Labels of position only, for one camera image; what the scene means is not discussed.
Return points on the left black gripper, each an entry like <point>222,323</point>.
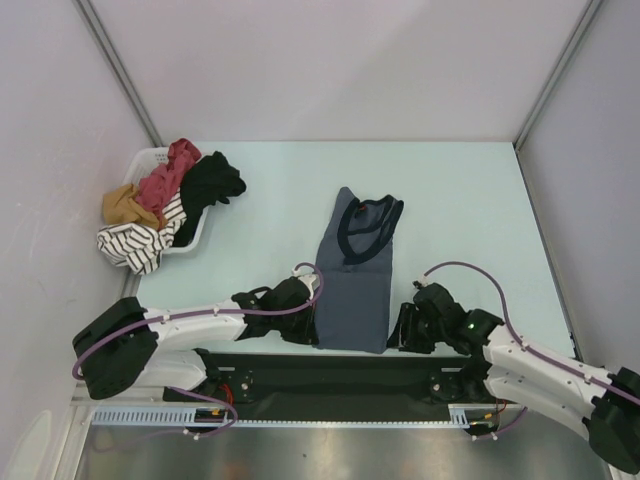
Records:
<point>306,334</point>

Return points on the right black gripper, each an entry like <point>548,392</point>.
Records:
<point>404,336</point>

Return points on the blue grey tank top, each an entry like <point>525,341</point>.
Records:
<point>355,257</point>

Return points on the red tank top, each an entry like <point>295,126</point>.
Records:
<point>157,189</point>

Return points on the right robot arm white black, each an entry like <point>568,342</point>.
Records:
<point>599,405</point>

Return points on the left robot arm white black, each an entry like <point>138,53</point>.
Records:
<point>130,346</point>

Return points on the striped white black tank top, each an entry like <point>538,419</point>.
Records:
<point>139,247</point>

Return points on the mustard tank top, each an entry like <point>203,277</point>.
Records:
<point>120,207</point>

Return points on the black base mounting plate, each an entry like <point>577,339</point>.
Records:
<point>352,387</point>

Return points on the white plastic laundry basket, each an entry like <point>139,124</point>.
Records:
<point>143,163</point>

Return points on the slotted cable duct rail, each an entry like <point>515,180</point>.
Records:
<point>201,416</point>

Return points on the aluminium extrusion base frame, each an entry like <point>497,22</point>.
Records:
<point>445,354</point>

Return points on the right aluminium corner post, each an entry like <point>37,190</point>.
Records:
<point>569,51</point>

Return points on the aluminium corner post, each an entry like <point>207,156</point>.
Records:
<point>569,51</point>
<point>116,65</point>

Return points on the left aluminium corner post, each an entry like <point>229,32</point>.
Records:
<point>116,65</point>

